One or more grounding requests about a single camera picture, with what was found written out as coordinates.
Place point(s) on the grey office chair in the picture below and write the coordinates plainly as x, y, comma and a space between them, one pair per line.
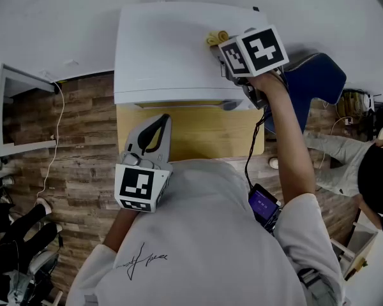
41, 260

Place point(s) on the white wooden crate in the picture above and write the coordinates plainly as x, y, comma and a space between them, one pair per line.
364, 241

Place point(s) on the black device with purple screen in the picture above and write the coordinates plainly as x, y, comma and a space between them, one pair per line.
263, 204

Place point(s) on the yellow cloth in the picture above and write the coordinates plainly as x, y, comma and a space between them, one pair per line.
217, 37

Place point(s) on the person's white shoe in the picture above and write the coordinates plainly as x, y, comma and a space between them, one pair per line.
273, 163

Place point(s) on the person's left forearm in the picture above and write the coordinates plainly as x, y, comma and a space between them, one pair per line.
119, 231

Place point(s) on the white router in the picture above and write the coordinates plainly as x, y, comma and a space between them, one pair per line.
369, 101

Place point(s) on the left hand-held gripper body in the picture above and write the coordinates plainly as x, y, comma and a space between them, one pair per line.
137, 186

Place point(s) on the white appliance box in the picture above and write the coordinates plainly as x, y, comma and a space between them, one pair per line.
162, 53

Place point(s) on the person's right forearm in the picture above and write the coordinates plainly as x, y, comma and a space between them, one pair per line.
290, 139

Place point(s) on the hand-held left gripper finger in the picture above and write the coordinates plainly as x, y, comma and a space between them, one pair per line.
137, 139
166, 142

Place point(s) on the person's white shirt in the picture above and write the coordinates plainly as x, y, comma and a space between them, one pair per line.
194, 234

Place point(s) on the brown cardboard box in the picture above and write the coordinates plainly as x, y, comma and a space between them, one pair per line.
351, 104

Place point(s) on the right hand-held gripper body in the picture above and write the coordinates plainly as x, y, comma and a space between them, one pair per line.
261, 51

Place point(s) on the blue chair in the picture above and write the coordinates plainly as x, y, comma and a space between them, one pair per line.
319, 78

